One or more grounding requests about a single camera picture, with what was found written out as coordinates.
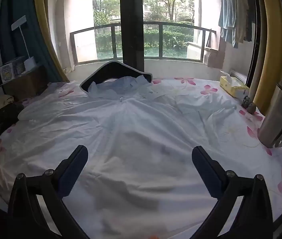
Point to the cardboard box on balcony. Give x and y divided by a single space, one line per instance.
214 57

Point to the hanging light blue towel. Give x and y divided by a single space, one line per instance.
228 15

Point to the hanging beige garment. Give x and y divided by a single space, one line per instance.
241 12

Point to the yellow tissue pack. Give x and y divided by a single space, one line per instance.
233 87

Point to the floral bed sheet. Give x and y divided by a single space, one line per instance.
233 139

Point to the steel thermos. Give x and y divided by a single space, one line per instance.
278 112

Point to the yellow curtain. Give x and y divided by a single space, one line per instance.
273 42
47 29

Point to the small dark trinket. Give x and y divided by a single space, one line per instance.
249 105

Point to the white desk lamp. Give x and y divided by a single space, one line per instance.
25 42

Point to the white zip jacket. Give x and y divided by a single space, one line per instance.
131 124

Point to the brown cardboard box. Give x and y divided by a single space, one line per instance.
26 83

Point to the black window frame pillar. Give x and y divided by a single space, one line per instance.
132 22

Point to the hanging dark garment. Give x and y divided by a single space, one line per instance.
250 15

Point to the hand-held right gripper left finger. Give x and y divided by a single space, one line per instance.
72 170

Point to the teal curtain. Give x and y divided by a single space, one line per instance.
23 2

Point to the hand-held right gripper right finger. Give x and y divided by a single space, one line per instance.
205 173

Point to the white printed box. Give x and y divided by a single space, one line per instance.
11 68

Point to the balcony railing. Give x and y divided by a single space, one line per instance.
155 39

